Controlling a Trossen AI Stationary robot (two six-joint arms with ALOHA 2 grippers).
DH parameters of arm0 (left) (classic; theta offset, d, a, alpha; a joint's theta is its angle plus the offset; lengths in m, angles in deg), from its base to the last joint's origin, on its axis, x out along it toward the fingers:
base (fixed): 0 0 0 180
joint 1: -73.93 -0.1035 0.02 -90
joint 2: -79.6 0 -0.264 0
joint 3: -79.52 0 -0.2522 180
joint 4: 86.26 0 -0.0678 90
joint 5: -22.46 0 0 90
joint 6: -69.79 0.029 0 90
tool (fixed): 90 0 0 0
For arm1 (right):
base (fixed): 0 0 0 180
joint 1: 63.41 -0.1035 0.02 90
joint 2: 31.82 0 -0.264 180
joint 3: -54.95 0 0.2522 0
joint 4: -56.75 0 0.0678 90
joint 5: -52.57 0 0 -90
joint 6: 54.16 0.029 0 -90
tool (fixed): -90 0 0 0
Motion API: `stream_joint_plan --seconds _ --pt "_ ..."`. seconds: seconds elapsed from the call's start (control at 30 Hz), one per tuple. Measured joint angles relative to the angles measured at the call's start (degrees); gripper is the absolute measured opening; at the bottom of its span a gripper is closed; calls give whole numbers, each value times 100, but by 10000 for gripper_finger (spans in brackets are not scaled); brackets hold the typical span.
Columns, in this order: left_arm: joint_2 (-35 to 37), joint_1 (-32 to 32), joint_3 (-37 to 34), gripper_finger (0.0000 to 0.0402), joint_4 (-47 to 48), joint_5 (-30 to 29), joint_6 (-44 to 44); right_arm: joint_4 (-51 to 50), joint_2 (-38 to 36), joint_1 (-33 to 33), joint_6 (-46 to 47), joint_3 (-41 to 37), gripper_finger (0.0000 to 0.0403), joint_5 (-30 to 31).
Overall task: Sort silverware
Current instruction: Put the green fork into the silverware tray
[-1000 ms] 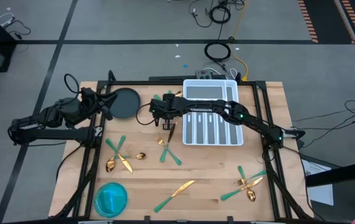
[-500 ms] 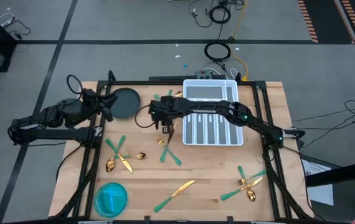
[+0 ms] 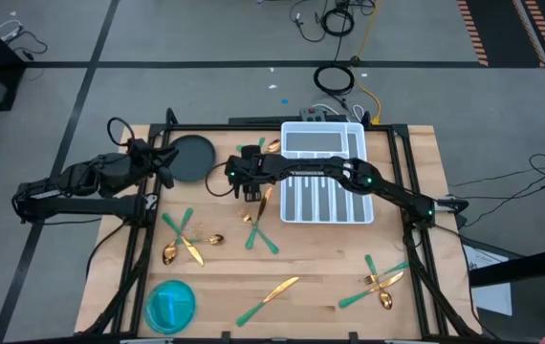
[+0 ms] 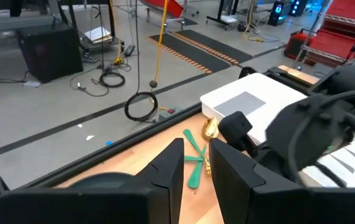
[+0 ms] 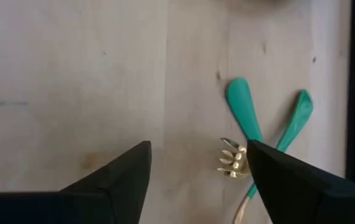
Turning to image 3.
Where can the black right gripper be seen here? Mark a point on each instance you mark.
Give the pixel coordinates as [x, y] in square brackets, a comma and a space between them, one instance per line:
[260, 172]

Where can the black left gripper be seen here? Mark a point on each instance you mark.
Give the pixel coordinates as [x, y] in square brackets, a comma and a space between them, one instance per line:
[150, 162]

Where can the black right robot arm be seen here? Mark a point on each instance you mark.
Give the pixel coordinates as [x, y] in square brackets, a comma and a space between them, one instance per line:
[397, 191]

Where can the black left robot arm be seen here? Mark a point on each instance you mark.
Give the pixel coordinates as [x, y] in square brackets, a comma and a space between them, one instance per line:
[81, 206]

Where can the white cutlery organizer tray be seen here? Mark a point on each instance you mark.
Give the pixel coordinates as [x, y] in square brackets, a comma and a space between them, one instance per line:
[313, 142]

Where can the teal round plate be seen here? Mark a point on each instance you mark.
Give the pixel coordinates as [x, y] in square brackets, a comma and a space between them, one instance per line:
[169, 308]

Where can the white power adapter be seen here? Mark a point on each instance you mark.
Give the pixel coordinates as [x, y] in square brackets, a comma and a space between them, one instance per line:
[8, 32]

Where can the white paper sheet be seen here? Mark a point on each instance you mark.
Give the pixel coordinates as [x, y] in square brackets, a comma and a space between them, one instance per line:
[492, 296]

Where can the black side table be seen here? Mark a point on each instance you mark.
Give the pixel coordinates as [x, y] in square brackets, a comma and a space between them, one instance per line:
[521, 267]

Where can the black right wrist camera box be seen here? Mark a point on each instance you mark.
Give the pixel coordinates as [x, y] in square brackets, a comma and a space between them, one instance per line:
[235, 173]

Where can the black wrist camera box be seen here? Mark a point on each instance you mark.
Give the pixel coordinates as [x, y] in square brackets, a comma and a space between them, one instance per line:
[138, 145]
[235, 173]

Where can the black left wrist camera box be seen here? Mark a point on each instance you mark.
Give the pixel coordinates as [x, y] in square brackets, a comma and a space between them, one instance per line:
[138, 145]

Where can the black perforated rail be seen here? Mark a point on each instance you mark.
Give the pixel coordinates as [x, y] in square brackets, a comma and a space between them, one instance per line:
[263, 120]

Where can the grey power strip red switch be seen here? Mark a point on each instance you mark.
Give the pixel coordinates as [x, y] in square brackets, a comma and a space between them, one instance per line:
[313, 114]

